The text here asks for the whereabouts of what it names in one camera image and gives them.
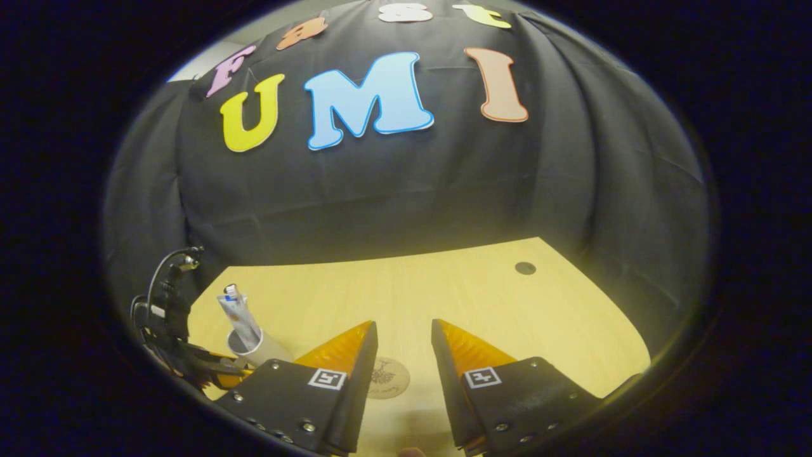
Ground white cup with wooden handle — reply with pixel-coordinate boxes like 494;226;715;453
226;327;296;369

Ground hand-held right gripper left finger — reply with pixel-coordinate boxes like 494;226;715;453
213;321;379;456

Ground light wooden desktop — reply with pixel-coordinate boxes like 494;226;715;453
187;237;652;457

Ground white toothpaste tube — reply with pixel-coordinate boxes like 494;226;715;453
218;284;262;353

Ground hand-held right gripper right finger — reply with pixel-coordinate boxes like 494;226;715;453
431;319;603;456

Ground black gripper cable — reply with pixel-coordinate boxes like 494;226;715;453
146;246;205;305

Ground black backdrop cloth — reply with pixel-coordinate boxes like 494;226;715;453
105;0;708;356

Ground round cork coaster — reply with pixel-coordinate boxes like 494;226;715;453
367;357;411;400

